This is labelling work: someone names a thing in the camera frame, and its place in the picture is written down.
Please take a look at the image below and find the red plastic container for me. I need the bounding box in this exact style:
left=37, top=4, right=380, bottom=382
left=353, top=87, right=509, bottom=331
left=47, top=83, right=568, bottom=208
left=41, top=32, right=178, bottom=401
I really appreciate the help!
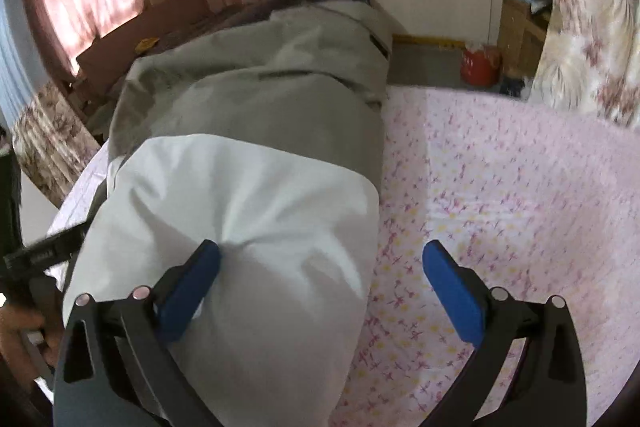
left=460, top=44, right=504, bottom=88

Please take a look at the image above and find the blue sheer curtain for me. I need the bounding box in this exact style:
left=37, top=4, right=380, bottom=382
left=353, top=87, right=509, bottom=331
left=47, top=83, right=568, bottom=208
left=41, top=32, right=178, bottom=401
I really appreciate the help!
left=0, top=0, right=40, bottom=130

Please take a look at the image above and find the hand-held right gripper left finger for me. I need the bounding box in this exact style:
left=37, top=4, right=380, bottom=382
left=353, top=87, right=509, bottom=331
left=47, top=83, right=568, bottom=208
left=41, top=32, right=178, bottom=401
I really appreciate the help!
left=52, top=239, right=223, bottom=427

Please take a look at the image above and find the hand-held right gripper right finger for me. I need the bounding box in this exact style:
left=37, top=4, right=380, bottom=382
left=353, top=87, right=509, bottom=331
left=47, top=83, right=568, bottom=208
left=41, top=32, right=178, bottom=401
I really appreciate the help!
left=422, top=240, right=588, bottom=427

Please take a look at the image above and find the wooden headboard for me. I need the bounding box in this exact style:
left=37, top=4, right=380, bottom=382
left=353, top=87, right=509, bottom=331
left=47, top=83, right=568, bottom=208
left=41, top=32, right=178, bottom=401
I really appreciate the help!
left=65, top=2, right=241, bottom=142

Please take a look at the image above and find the wooden cabinet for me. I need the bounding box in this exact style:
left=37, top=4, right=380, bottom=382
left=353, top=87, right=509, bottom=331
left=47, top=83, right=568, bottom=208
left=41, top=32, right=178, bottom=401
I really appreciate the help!
left=497, top=0, right=552, bottom=80

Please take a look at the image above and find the grey and white jacket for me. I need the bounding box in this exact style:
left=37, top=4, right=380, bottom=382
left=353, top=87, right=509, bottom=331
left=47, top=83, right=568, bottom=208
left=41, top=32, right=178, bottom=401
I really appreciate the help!
left=62, top=0, right=396, bottom=427

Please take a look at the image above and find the pink floral bedsheet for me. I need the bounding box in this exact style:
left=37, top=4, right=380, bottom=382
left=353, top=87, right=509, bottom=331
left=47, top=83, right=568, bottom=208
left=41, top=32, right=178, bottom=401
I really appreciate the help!
left=45, top=86, right=640, bottom=427

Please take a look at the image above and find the person's left hand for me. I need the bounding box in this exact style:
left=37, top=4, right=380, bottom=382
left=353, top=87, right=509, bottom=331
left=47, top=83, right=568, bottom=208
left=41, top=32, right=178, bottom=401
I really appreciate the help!
left=0, top=304, right=66, bottom=370

